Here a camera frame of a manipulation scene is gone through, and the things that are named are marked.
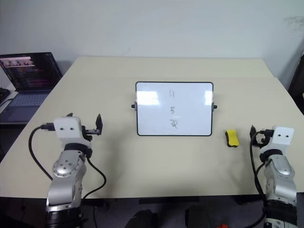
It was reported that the black framed tabletop whiteboard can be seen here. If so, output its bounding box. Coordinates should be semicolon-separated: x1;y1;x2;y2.
131;81;219;137

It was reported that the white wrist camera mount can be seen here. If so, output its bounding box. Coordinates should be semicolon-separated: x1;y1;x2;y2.
260;125;295;153
53;116;92;147

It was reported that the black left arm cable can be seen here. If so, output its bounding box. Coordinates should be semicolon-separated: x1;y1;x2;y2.
28;122;107;200

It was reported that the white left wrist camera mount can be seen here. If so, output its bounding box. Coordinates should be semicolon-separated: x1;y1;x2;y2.
53;116;92;147

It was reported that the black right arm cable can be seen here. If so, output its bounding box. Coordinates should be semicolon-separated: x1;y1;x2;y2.
246;132;268;228

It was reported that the dark rounded shape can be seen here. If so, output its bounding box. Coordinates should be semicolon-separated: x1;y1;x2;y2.
127;209;159;228

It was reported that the open dark laptop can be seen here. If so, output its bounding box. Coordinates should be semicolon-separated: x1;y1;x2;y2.
0;52;64;124

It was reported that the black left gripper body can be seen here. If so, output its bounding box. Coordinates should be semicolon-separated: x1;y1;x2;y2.
80;125;100;142

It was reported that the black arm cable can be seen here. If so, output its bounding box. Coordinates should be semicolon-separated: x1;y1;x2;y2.
28;122;107;200
246;132;268;228

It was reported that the yellow whiteboard eraser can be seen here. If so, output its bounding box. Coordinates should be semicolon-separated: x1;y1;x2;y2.
224;129;239;148

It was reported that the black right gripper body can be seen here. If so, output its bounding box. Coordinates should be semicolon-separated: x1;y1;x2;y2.
252;129;274;148

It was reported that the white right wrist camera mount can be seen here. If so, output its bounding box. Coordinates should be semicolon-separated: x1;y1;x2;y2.
260;125;295;153

